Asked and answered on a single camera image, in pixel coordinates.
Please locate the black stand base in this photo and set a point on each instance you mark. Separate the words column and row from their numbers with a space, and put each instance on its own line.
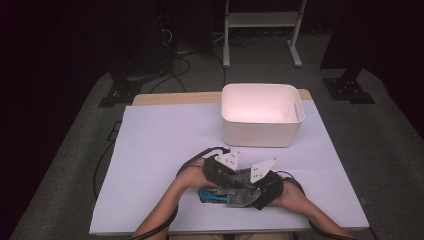
column 356, row 96
column 123, row 91

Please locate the white table mat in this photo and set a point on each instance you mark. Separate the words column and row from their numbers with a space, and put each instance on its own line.
column 166, row 133

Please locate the person's left hand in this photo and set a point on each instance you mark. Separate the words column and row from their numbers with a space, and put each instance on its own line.
column 193, row 176

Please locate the blue toy car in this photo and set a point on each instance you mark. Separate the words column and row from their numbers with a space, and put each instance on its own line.
column 208, row 196

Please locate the white metal stand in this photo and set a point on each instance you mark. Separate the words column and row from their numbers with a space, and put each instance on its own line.
column 260, row 19

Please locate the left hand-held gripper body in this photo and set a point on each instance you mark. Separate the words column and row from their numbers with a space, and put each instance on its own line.
column 213, row 170

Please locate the person's right hand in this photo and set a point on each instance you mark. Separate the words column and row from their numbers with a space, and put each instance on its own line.
column 293, row 196

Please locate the white plastic bin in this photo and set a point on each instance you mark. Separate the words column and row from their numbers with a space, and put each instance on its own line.
column 260, row 133

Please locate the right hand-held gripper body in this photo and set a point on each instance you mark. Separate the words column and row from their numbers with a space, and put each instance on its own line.
column 273, row 190

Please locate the grey fuzzy sock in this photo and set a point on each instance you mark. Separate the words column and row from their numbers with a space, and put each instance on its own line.
column 243, row 196

